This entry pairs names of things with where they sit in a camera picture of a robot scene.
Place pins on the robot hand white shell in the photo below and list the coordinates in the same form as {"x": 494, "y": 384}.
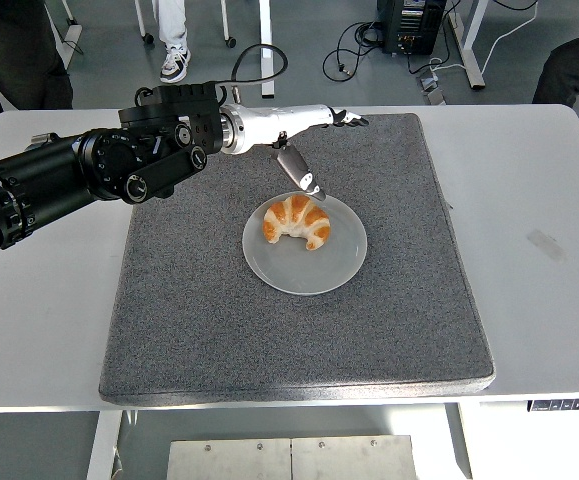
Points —
{"x": 279, "y": 122}

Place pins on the golden croissant bread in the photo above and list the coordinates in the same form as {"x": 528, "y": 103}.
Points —
{"x": 294, "y": 212}

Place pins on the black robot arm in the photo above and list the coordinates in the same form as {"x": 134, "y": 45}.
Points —
{"x": 44, "y": 170}

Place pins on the pale grey round plate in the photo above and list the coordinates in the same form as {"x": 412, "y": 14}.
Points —
{"x": 309, "y": 270}

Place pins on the grey metal plate with screws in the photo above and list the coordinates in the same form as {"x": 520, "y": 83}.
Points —
{"x": 354, "y": 460}
{"x": 229, "y": 460}

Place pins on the white desk leg narrow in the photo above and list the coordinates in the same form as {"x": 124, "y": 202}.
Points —
{"x": 267, "y": 30}

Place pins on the white cart leg with caster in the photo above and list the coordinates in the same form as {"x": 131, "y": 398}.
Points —
{"x": 141, "y": 20}
{"x": 225, "y": 20}

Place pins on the person's legs with sneaker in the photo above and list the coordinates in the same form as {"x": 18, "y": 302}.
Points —
{"x": 173, "y": 30}

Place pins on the grey power strip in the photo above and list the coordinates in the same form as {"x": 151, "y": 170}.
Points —
{"x": 431, "y": 87}

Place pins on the black computer tower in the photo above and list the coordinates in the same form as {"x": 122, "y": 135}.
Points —
{"x": 411, "y": 25}

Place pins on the white desk leg slanted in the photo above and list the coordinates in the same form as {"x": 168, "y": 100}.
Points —
{"x": 471, "y": 55}

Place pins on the grey speckled foam mat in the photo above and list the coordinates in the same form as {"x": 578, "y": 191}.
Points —
{"x": 269, "y": 340}

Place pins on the white desk foot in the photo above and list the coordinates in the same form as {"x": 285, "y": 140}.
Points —
{"x": 69, "y": 42}

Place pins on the person in dark clothing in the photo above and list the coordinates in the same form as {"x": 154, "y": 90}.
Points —
{"x": 9, "y": 50}

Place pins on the grey tape strip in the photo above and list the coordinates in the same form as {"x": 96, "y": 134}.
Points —
{"x": 546, "y": 245}

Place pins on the white table leg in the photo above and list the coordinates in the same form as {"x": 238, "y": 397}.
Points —
{"x": 103, "y": 445}

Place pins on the black table control panel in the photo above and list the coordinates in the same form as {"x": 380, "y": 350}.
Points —
{"x": 569, "y": 405}

